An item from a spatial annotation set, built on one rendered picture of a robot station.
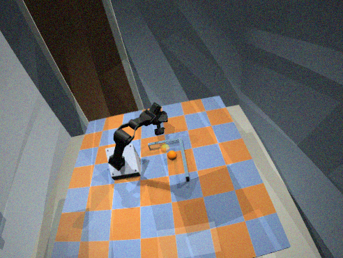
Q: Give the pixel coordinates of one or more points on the orange ball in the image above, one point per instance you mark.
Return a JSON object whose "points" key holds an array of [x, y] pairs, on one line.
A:
{"points": [[171, 155]]}

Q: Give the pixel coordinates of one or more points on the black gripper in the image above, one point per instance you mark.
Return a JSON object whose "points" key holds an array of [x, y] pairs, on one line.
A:
{"points": [[159, 130]]}

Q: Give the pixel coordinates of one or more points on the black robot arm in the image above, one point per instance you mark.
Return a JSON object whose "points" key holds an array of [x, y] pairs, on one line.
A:
{"points": [[122, 138]]}

